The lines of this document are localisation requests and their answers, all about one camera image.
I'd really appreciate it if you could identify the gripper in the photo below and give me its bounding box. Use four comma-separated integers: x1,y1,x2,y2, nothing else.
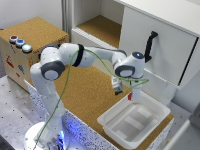
111,75,144,96

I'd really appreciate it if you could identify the white plastic box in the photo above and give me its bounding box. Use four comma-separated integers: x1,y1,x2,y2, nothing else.
96,90,172,150

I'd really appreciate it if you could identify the wooden drawer box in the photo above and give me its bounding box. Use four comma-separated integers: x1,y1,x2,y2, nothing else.
0,16,71,92

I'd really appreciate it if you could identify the white cabinet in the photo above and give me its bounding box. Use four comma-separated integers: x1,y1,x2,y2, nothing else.
70,0,200,108

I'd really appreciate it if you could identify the white sliding door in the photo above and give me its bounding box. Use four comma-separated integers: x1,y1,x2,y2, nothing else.
118,5,200,88

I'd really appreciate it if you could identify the green button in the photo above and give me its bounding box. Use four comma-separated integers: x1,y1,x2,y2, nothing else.
21,43,34,54

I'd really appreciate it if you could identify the blue button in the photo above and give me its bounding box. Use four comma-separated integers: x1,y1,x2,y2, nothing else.
15,38,26,48

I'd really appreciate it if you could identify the red button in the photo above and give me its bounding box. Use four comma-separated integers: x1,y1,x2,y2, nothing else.
8,34,19,45

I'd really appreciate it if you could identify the black door handle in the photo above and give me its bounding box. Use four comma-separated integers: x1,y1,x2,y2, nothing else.
143,30,159,64

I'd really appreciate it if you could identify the green cable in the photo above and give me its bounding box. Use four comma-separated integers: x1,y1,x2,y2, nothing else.
32,46,150,148

